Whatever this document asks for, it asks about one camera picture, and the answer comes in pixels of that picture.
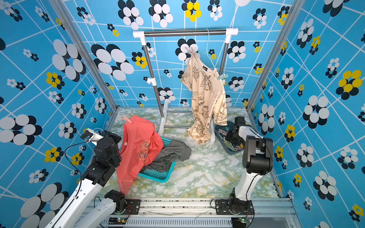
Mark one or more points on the teal laundry basket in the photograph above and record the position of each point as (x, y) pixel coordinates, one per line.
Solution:
(157, 176)

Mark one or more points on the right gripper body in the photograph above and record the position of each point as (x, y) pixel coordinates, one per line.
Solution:
(232, 138)

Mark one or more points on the red garment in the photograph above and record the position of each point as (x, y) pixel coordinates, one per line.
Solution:
(141, 145)

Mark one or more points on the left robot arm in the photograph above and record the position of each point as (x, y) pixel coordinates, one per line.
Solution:
(92, 181)

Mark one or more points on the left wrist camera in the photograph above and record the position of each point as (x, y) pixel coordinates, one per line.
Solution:
(90, 136)

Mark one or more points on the dark grey garment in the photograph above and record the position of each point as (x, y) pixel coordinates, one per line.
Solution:
(176, 150)

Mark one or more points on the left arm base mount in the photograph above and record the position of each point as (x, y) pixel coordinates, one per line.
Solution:
(130, 207)

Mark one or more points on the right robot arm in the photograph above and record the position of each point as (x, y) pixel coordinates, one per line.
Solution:
(257, 161)

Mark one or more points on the mint green clothespin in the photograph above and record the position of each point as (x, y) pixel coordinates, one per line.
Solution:
(222, 76)

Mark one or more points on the pile of coloured clothespins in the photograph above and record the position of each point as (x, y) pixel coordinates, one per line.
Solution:
(229, 146)

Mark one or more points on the beige compass print t-shirt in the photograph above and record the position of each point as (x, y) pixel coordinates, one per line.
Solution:
(208, 99)

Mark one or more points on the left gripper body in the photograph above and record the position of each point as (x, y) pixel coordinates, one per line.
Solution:
(116, 140)

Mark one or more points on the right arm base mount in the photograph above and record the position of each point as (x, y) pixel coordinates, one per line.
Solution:
(233, 207)

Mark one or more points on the dark grey clothespin tray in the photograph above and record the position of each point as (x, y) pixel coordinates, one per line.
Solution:
(230, 126)

